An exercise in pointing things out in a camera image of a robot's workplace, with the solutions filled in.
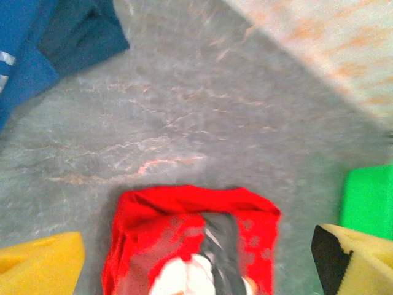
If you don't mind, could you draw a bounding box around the green plastic basket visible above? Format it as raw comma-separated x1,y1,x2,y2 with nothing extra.
339,165,393,242

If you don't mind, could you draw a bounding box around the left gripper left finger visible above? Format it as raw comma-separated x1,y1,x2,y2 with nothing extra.
0,232,85,295

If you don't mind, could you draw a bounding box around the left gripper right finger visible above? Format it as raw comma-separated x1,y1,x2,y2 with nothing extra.
310,223,393,295

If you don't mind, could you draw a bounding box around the blue printed t-shirt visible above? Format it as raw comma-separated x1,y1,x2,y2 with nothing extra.
0,0,59,133

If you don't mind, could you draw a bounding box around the patterned fabric backdrop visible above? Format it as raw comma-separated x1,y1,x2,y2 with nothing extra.
224,0,393,119

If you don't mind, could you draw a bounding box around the dark navy t-shirt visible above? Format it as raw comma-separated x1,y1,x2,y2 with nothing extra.
36,0,130,77

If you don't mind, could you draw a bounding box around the red t-shirt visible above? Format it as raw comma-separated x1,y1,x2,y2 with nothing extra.
101,184,282,295

